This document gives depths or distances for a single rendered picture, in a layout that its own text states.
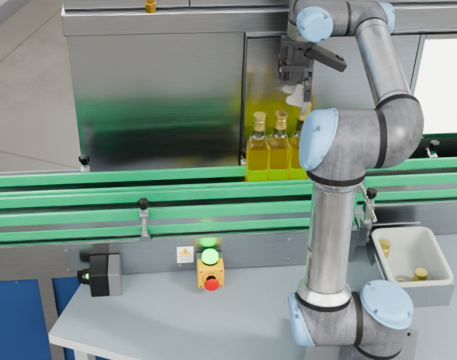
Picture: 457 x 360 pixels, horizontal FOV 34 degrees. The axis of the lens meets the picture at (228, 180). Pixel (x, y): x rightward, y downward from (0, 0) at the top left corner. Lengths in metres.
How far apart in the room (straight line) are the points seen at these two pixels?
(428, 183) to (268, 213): 0.48
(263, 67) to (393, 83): 0.58
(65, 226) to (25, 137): 2.06
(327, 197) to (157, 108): 0.79
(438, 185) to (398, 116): 0.79
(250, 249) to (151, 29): 0.65
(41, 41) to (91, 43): 2.96
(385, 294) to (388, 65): 0.49
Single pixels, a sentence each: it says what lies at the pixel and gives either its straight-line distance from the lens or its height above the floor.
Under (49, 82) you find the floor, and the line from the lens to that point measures 4.50.
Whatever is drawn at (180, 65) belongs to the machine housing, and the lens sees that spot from 2.05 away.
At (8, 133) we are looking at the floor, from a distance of 4.09.
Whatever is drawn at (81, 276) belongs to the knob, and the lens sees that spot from 2.03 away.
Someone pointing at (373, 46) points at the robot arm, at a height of 1.49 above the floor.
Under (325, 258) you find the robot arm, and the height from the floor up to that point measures 1.18.
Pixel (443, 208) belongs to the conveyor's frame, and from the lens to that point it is 2.25.
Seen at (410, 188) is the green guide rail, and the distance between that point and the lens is 2.19.
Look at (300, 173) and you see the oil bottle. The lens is 2.07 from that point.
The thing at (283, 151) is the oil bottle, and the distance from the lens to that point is 2.02.
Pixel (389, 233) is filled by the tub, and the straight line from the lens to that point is 2.16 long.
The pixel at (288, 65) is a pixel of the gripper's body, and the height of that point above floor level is 1.32.
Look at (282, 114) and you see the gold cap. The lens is 1.98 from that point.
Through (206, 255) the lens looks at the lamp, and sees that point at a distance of 2.00.
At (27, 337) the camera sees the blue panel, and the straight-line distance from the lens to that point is 2.32.
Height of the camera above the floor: 2.22
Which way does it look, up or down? 38 degrees down
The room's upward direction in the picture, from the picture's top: 2 degrees clockwise
